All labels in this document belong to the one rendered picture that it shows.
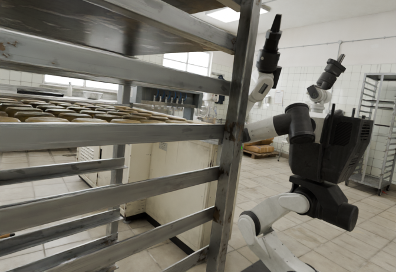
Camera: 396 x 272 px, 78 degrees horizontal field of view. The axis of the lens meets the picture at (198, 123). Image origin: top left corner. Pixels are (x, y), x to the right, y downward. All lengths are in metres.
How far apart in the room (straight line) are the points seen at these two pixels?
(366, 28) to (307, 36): 1.13
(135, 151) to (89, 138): 1.71
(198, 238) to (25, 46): 1.64
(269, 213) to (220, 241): 0.87
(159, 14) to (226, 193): 0.36
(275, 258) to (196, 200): 0.60
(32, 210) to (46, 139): 0.08
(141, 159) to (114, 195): 1.72
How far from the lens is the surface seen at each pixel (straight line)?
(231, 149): 0.51
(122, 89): 0.83
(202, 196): 1.69
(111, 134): 0.35
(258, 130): 1.09
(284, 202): 1.31
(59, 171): 0.80
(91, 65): 0.33
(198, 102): 2.37
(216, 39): 0.48
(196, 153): 1.68
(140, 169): 2.12
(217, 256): 0.59
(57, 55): 0.32
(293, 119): 1.05
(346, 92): 5.54
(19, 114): 0.42
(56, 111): 0.49
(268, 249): 1.49
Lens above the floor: 1.11
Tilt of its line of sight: 6 degrees down
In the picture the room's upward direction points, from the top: 7 degrees clockwise
